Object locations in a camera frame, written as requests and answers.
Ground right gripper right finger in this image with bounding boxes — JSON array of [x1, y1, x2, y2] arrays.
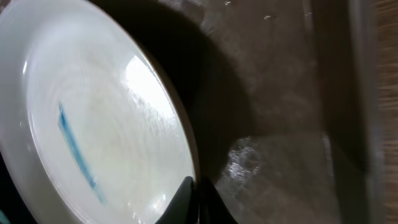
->
[[199, 177, 238, 224]]

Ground brown plastic serving tray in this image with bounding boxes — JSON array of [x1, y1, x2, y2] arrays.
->
[[97, 0, 386, 223]]

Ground black rectangular tray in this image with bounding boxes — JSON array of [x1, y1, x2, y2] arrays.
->
[[1, 157, 37, 224]]

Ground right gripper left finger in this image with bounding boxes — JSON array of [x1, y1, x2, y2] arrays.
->
[[155, 176, 196, 224]]

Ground white plate top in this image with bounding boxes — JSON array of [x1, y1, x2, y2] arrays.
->
[[1, 1, 195, 223]]

